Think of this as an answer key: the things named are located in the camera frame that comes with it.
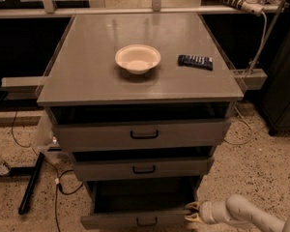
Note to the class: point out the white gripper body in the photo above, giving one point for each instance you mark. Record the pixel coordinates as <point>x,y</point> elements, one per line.
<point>206,212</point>

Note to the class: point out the grey bottom drawer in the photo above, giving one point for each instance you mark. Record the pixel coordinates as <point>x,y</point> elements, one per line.
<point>139,203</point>

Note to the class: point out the grey drawer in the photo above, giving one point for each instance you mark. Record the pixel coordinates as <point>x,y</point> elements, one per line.
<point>141,135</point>
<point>139,203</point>
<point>141,168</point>

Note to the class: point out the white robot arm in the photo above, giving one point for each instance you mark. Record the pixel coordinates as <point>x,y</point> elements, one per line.
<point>235,211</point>

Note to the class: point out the grey middle drawer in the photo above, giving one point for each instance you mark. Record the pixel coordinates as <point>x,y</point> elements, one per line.
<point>141,168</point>

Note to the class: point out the grey top drawer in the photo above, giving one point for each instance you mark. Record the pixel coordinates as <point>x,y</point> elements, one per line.
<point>141,135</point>

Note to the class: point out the grey drawer cabinet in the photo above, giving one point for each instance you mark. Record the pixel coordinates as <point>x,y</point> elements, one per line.
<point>86,86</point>

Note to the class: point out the dark cabinet at right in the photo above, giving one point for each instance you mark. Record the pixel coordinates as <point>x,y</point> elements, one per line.
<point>274,99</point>

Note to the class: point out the dark blue snack packet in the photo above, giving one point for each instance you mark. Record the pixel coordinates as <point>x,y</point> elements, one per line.
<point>199,62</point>

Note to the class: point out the black bar on floor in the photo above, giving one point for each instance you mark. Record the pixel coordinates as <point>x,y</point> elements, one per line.
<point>24,205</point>

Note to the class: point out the white emergency stop button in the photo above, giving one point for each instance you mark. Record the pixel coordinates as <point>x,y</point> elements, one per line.
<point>250,6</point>

